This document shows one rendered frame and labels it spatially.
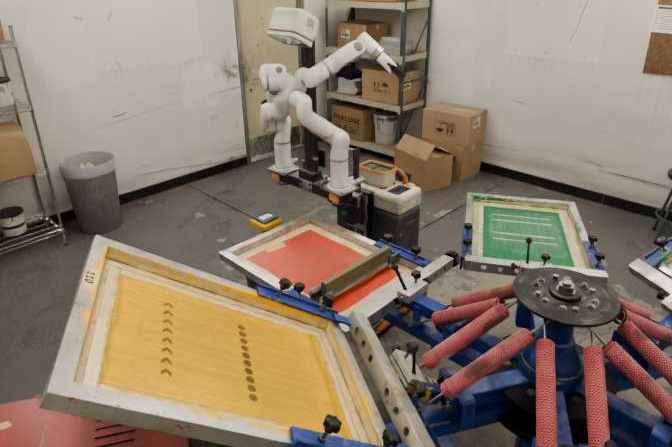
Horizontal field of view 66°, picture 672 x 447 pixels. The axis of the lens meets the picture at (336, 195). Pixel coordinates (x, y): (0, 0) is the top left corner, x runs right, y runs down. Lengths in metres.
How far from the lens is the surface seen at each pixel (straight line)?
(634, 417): 1.82
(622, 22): 5.44
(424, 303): 2.02
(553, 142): 5.81
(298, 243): 2.57
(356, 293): 2.20
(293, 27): 2.52
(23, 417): 1.74
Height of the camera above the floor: 2.21
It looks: 24 degrees down
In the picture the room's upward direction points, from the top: 1 degrees counter-clockwise
